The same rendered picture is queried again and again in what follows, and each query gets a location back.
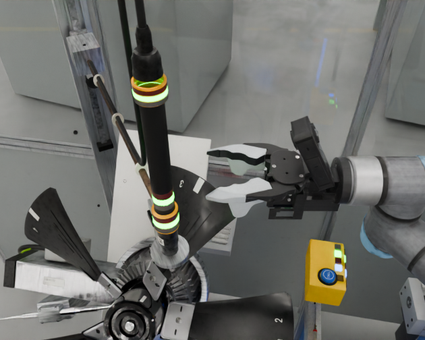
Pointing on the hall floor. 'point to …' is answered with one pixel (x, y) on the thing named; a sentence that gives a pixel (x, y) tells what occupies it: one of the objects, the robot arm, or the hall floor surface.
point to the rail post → (299, 322)
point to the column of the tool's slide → (106, 160)
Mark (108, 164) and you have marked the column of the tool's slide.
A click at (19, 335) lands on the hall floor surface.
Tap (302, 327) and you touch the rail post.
